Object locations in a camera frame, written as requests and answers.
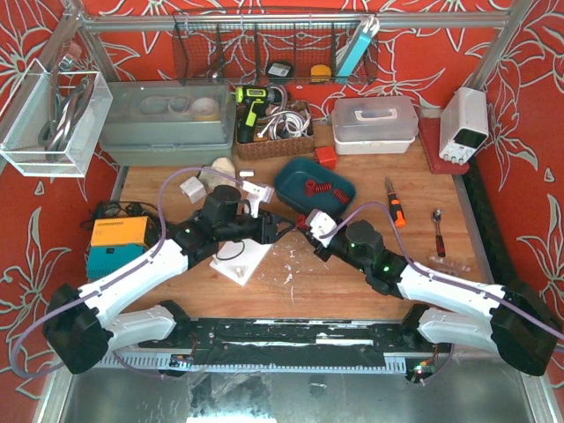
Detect white peg base plate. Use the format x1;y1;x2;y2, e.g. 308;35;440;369
210;239;272;286

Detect beige work glove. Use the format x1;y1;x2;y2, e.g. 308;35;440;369
197;157;237;193

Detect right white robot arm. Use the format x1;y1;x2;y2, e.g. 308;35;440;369
297;210;562;376

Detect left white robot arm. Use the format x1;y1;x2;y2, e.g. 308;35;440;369
42;185;295;375

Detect teal plastic tray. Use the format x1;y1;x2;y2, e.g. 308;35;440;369
274;158;356;218

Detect red cube block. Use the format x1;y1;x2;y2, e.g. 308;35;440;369
315;146;338;170

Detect woven wicker basket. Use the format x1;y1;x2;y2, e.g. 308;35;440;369
234;123;315;160

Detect orange electronic box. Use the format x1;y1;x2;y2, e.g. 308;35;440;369
90;216;149;247

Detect grey plastic storage box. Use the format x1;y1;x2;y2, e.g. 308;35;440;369
100;81;236;167

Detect black round tape case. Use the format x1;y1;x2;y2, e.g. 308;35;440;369
265;61;294;85

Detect red mat under supply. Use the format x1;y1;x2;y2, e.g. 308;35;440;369
419;117;470;175

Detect teal electronic box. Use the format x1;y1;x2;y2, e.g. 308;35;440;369
86;244;145;280

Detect white power supply unit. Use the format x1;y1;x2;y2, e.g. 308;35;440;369
439;87;489;166

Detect teal white book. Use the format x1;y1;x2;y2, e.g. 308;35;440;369
335;15;381;84

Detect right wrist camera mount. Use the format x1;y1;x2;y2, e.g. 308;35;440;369
306;209;337;240

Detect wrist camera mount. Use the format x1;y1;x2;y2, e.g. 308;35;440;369
306;209;337;240
241;181;275;218

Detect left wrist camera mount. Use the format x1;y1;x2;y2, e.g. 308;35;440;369
241;181;275;218

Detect black rubber o-ring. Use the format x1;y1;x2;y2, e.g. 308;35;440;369
214;241;246;262

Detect orange handled screwdriver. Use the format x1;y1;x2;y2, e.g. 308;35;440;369
384;177;406;228

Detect coiled white cables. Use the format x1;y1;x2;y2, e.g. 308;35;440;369
257;109;313;140

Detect red handled ratchet wrench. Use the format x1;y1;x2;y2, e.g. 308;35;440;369
432;209;446;257

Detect white plastic handled case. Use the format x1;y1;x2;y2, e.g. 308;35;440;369
331;96;419;155

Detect green black cordless drill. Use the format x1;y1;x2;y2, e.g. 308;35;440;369
234;85;283;144

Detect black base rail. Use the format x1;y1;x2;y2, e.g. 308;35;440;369
137;316;455;375

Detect black wire hanging basket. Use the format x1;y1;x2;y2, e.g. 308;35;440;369
171;10;380;86

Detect clear acrylic wall bin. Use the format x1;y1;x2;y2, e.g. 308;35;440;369
1;60;113;178

